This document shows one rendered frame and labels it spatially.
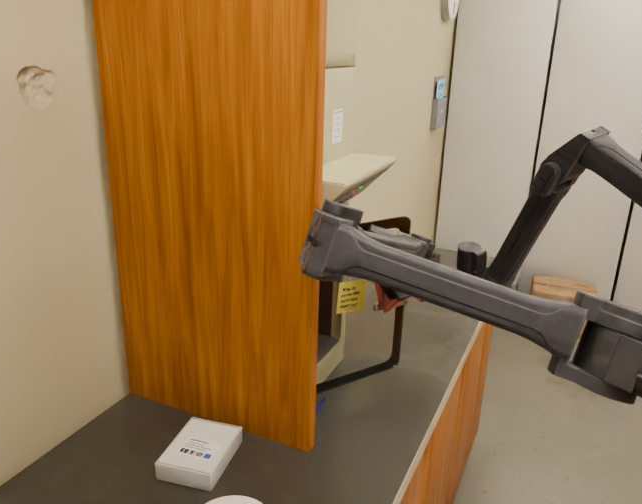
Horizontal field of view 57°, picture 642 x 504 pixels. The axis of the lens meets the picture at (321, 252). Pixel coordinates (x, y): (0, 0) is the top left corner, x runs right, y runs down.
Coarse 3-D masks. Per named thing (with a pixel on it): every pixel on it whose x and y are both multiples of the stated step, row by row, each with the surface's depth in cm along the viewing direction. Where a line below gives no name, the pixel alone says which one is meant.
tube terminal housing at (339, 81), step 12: (336, 72) 128; (348, 72) 134; (336, 84) 129; (348, 84) 135; (336, 96) 130; (348, 96) 136; (324, 108) 125; (348, 108) 137; (324, 120) 126; (348, 120) 138; (324, 132) 127; (348, 132) 140; (324, 144) 128; (336, 144) 134; (348, 144) 141; (324, 156) 129; (336, 156) 135; (348, 204) 147
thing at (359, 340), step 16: (368, 224) 130; (384, 224) 133; (400, 224) 135; (320, 288) 128; (336, 288) 131; (368, 288) 136; (320, 304) 130; (336, 304) 132; (368, 304) 138; (320, 320) 131; (336, 320) 134; (352, 320) 136; (368, 320) 139; (384, 320) 142; (400, 320) 145; (320, 336) 132; (336, 336) 135; (352, 336) 138; (368, 336) 141; (384, 336) 144; (400, 336) 147; (320, 352) 134; (336, 352) 137; (352, 352) 139; (368, 352) 142; (384, 352) 146; (320, 368) 135; (336, 368) 138; (352, 368) 141; (368, 368) 144; (384, 368) 147; (320, 384) 137; (336, 384) 140
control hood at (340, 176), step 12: (348, 156) 139; (360, 156) 139; (372, 156) 140; (384, 156) 140; (324, 168) 125; (336, 168) 126; (348, 168) 126; (360, 168) 126; (372, 168) 127; (384, 168) 133; (324, 180) 115; (336, 180) 115; (348, 180) 115; (360, 180) 120; (372, 180) 138; (324, 192) 114; (336, 192) 113; (360, 192) 145
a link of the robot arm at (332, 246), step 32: (320, 224) 73; (352, 224) 81; (320, 256) 73; (352, 256) 72; (384, 256) 71; (416, 256) 72; (416, 288) 71; (448, 288) 70; (480, 288) 69; (480, 320) 69; (512, 320) 68; (544, 320) 67; (576, 320) 66; (608, 320) 65; (640, 320) 64; (608, 384) 65
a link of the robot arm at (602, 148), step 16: (576, 144) 111; (592, 144) 110; (608, 144) 110; (544, 160) 118; (560, 160) 115; (576, 160) 113; (592, 160) 111; (608, 160) 109; (624, 160) 107; (560, 176) 116; (576, 176) 120; (608, 176) 110; (624, 176) 108; (640, 176) 105; (624, 192) 109; (640, 192) 106
